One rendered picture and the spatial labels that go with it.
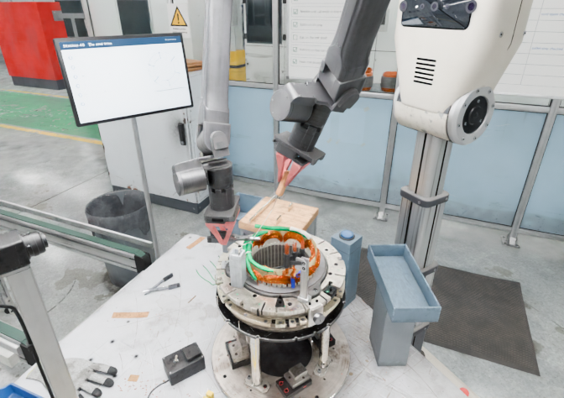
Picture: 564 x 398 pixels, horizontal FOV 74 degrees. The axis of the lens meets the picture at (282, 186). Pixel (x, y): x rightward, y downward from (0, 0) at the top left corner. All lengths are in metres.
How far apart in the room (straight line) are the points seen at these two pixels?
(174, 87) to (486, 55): 1.30
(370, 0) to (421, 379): 0.94
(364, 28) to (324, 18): 2.41
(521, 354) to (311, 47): 2.39
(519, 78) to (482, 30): 2.02
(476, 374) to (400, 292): 1.34
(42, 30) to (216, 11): 3.61
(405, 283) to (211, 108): 0.66
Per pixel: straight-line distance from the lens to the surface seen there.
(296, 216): 1.20
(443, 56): 0.99
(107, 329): 1.34
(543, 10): 2.93
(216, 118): 0.81
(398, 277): 1.07
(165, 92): 1.81
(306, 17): 3.07
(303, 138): 0.74
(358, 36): 0.63
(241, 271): 0.85
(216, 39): 0.87
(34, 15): 4.45
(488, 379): 2.33
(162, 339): 1.25
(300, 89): 0.68
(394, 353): 1.14
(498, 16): 0.96
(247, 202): 1.36
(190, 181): 0.79
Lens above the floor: 1.68
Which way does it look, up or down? 26 degrees down
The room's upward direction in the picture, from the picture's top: straight up
